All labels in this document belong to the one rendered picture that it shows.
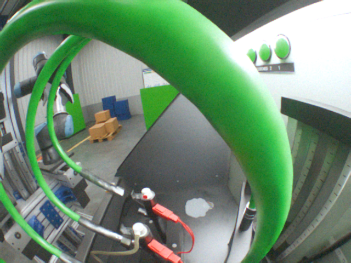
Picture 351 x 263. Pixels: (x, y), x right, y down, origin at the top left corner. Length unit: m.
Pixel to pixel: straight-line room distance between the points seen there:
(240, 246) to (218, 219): 0.36
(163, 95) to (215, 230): 3.23
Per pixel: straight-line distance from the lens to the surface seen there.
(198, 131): 0.54
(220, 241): 0.53
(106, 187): 0.28
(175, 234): 0.38
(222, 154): 0.61
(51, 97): 0.28
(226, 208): 0.62
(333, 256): 0.29
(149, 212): 0.29
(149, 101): 3.54
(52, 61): 0.15
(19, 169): 0.97
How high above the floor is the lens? 1.31
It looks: 20 degrees down
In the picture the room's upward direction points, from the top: 7 degrees counter-clockwise
